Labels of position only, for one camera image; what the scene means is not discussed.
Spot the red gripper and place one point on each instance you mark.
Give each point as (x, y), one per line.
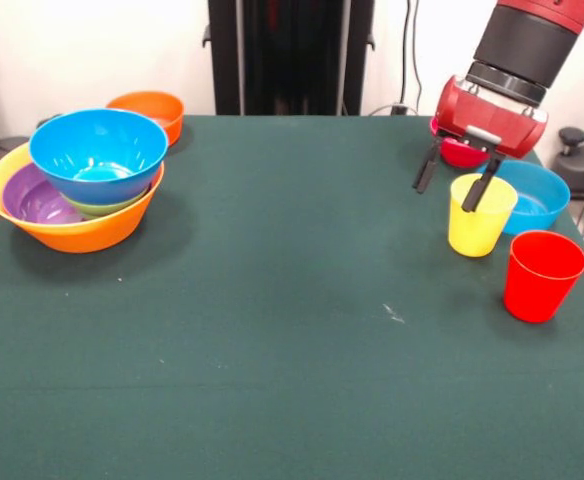
(492, 120)

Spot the yellow cup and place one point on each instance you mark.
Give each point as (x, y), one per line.
(474, 235)

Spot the red cup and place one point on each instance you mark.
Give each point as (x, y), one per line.
(537, 290)

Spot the small green bowl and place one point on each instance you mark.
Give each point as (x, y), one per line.
(102, 207)

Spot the deep blue bowl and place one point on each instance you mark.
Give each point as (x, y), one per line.
(97, 145)

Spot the large yellow bowl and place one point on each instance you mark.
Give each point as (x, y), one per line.
(92, 235)

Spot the purple bowl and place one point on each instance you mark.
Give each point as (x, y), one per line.
(27, 200)

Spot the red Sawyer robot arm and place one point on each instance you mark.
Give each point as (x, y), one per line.
(527, 40)

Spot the small pink bowl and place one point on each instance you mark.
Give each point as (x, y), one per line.
(459, 156)

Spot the shallow blue bowl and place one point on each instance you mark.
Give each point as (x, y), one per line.
(542, 195)

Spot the dark green tablecloth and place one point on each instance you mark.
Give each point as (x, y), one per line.
(272, 350)

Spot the small orange bowl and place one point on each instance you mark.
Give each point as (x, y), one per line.
(167, 112)

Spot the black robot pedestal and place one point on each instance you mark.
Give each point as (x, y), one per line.
(292, 50)

